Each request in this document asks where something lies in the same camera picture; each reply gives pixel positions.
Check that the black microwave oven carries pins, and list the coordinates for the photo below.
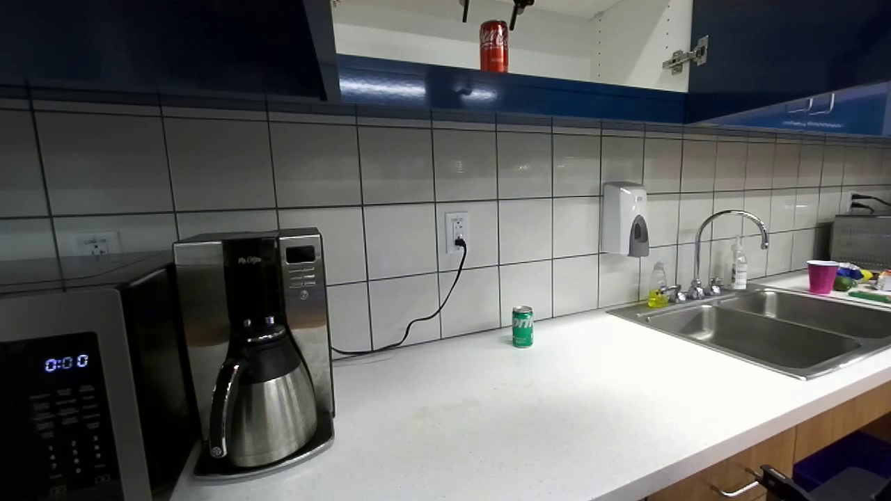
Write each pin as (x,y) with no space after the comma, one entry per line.
(74,400)

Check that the red soda can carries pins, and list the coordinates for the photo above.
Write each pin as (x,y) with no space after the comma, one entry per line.
(495,48)

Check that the metal cabinet hinge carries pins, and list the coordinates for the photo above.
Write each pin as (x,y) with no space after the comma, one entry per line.
(687,56)

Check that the wooden base cabinet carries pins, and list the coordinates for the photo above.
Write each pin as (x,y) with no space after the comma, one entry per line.
(837,421)

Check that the green soda can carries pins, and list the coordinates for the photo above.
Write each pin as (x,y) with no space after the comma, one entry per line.
(521,326)

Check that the black coffee maker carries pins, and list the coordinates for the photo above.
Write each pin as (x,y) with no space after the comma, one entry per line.
(308,315)

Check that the white wall outlet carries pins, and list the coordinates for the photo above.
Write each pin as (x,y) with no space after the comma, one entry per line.
(459,232)
(95,247)

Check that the green flat tray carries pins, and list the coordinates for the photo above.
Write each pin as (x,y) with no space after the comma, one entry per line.
(873,294)

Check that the stainless steel sink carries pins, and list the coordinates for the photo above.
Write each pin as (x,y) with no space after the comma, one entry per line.
(770,335)

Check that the black angular object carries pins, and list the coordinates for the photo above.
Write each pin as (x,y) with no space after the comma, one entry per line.
(784,489)

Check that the grey metal appliance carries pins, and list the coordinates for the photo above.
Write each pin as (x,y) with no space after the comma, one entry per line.
(860,239)

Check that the stainless steel coffee carafe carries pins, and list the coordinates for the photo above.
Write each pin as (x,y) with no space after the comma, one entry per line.
(268,412)

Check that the white open wall cabinet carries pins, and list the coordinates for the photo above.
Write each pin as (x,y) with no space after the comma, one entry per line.
(574,46)

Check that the pink plastic cup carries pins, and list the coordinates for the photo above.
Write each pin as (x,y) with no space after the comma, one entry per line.
(822,279)

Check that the yellow dish soap bottle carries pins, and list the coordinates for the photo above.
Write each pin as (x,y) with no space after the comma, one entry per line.
(658,297)

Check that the small white bottle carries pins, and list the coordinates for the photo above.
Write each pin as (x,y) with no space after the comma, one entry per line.
(740,272)

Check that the small colourful cup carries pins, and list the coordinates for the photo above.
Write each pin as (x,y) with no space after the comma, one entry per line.
(847,277)

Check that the blue cabinet door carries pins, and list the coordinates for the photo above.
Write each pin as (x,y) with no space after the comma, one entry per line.
(157,42)
(798,56)

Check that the blue bin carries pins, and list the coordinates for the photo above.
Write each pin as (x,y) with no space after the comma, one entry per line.
(850,463)

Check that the chrome sink faucet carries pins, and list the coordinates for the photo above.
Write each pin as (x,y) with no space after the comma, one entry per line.
(712,247)

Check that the white wall soap dispenser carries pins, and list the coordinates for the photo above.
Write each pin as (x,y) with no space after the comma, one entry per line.
(624,218)

